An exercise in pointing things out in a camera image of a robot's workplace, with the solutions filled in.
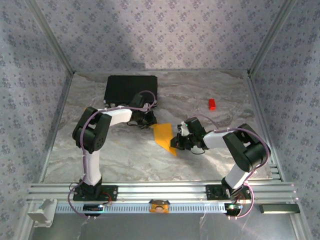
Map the yellow paper sheet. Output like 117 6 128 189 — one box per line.
149 122 178 158

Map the black hard case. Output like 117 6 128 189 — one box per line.
103 74 159 108

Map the small black controller board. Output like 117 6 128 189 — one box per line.
83 203 104 213
224 202 243 215

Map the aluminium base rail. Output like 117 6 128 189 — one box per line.
26 181 300 204

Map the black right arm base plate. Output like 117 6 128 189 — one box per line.
206 184 252 201

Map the aluminium side rail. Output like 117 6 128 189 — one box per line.
37 73 76 185
247 73 285 182

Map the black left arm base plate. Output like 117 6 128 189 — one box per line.
72 184 119 202

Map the slotted grey cable duct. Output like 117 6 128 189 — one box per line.
54 202 231 215

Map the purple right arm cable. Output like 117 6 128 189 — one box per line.
186 114 271 221

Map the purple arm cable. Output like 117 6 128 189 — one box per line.
186 114 271 221
68 90 158 222

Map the aluminium corner post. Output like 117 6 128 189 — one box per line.
247 0 299 76
26 0 76 76

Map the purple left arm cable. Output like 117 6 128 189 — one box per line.
68 90 158 222

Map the white plastic bracket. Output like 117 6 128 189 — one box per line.
26 198 58 228

